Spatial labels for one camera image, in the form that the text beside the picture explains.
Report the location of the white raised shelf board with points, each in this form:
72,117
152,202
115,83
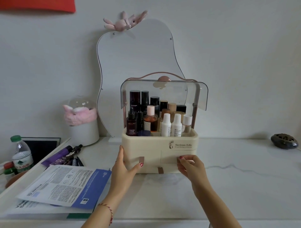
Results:
28,183

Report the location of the white plastic bottle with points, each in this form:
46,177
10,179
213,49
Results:
166,126
176,126

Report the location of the black square cosmetic jar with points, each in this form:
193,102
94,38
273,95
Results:
181,108

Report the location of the beige bottle wooden cap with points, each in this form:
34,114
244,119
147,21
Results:
172,107

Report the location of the brown bowl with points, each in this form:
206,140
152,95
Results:
15,179

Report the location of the short black bottle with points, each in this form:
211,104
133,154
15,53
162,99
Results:
154,102

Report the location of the black framed board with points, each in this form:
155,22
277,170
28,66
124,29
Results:
42,148

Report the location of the pink fluffy headband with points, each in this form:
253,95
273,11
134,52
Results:
80,116

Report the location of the red wall hanging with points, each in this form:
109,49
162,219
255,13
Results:
37,5

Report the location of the wavy frameless mirror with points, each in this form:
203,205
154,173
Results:
138,58

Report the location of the white and blue leaflet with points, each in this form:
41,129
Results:
68,185

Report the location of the green book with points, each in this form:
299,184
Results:
78,215

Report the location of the water bottle green cap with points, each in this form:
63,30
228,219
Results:
21,157

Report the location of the person's right forearm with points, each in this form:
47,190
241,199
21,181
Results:
216,209

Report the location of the white printed paper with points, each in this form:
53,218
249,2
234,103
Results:
35,206

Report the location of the person's left thumb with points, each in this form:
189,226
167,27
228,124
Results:
136,168

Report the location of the black gold cosmetic tube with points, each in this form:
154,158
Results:
163,103

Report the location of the black sachet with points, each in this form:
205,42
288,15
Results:
77,162

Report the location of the person's right thumb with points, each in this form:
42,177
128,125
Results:
180,164

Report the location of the black cosmetic pen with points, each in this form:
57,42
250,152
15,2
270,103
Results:
76,149

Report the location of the dark blue jar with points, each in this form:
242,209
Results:
144,133

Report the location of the purple cosmetic tube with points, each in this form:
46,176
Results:
58,157

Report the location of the person's left hand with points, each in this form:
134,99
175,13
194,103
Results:
121,175

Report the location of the small black dropper bottle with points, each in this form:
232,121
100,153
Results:
140,122

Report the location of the pink plush bunny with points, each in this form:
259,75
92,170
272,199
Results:
122,22

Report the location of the tall dark red bottle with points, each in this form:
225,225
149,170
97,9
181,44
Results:
134,101

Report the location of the dark oval ornament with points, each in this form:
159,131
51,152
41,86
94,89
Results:
283,141

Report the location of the person's left forearm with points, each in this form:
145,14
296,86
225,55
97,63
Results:
105,211

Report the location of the small bottle red cap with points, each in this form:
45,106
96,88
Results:
9,170

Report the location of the person's right hand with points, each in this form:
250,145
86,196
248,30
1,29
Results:
195,172

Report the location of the tall black bottle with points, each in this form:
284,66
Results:
145,99

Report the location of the clear bottle white cap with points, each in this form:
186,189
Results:
187,123

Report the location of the amber bottle pink cap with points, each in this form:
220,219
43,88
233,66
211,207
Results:
150,121

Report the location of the cream cosmetic organizer box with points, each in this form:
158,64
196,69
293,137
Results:
162,148

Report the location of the dark serum dropper bottle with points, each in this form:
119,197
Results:
131,125

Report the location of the white round container clear dome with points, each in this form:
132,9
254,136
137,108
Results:
84,133

